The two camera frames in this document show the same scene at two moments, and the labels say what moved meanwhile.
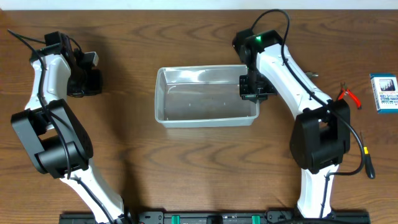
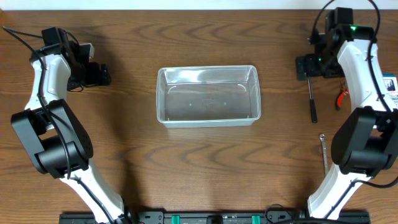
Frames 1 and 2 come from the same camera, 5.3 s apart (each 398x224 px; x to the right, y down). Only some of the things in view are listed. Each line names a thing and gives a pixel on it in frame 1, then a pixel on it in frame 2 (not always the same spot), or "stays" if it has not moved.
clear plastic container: [202, 96] stays
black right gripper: [253, 88] to [304, 68]
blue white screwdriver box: [385, 90] stays
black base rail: [221, 217] stays
